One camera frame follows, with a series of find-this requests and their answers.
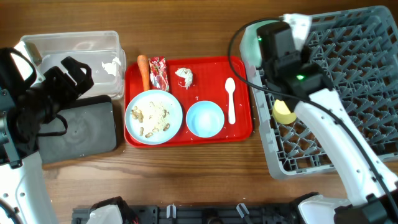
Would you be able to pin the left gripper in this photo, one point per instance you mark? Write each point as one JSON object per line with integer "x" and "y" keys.
{"x": 70, "y": 91}

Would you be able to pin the white plastic spoon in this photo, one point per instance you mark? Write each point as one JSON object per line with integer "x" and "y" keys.
{"x": 230, "y": 88}

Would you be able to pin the yellow cup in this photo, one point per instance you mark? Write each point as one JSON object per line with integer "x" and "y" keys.
{"x": 282, "y": 114}

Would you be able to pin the green bowl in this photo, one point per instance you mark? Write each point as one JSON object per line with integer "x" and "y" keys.
{"x": 249, "y": 46}

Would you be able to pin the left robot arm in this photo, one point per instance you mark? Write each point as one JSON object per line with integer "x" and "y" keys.
{"x": 25, "y": 105}

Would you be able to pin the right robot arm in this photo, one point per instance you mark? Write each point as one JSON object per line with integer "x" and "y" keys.
{"x": 370, "y": 186}

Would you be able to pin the grey dishwasher rack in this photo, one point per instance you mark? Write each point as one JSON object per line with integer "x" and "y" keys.
{"x": 358, "y": 51}

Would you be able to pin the black tray bin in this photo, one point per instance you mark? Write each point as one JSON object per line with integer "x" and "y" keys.
{"x": 91, "y": 130}

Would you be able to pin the white tissue in bin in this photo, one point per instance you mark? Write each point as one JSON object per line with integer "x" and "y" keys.
{"x": 112, "y": 67}

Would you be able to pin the clear plastic bin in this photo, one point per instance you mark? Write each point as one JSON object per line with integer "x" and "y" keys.
{"x": 91, "y": 48}

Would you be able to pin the orange carrot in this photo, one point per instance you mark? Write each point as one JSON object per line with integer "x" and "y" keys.
{"x": 143, "y": 64}

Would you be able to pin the light blue plate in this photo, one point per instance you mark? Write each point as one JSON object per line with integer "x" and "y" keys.
{"x": 152, "y": 118}

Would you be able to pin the red snack wrapper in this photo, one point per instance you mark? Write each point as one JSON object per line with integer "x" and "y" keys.
{"x": 158, "y": 73}

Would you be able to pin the crumpled white tissue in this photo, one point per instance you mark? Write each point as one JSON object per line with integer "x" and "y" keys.
{"x": 187, "y": 75}

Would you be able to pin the light blue bowl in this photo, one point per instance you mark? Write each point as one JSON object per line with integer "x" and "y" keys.
{"x": 205, "y": 119}

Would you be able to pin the red serving tray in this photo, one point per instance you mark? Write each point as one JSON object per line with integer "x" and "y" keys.
{"x": 209, "y": 77}

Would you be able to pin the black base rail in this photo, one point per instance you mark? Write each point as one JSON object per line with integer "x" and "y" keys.
{"x": 266, "y": 214}

